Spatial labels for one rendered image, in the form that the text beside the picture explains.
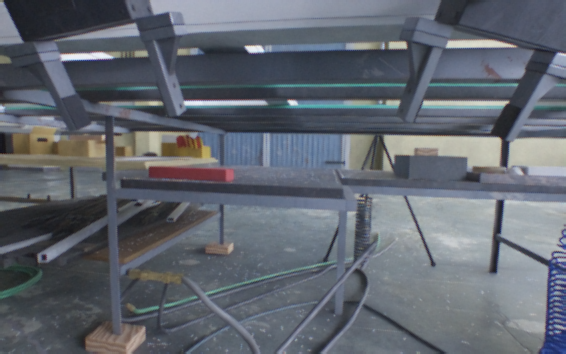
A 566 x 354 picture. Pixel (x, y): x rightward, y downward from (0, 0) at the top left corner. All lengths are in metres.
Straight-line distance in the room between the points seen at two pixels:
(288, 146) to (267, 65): 6.52
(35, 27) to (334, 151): 6.69
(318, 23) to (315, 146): 6.53
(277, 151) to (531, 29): 6.78
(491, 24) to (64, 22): 0.42
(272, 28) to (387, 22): 0.16
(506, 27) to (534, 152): 7.99
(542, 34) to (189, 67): 0.47
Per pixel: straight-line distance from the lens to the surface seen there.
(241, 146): 7.27
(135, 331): 1.24
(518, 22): 0.38
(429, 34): 0.34
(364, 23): 0.45
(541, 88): 0.44
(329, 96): 0.73
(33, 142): 2.32
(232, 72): 0.51
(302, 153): 6.97
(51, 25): 0.39
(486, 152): 7.85
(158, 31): 0.34
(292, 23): 0.45
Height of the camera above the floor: 0.69
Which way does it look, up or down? 5 degrees down
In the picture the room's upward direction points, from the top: 1 degrees clockwise
